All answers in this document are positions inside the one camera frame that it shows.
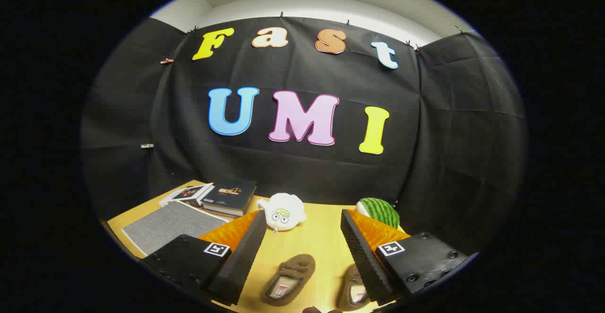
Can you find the brown fuzzy slipper shoe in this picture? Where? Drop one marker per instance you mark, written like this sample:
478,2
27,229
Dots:
349,280
295,268

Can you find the white portrait cover book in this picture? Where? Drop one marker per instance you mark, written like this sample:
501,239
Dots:
186,194

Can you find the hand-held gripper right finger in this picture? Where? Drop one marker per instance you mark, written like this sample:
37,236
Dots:
361,256

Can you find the white plush toy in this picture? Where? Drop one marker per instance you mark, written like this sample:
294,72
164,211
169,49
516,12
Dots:
283,213

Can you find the watermelon slice plush toy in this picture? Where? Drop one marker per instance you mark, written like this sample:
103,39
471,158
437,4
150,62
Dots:
380,210

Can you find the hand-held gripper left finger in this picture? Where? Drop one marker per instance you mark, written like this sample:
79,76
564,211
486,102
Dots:
238,261

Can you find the black backdrop cloth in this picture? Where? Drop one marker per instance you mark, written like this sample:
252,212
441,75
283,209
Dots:
302,166

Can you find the dark cover book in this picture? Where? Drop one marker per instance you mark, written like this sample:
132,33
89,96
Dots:
231,195

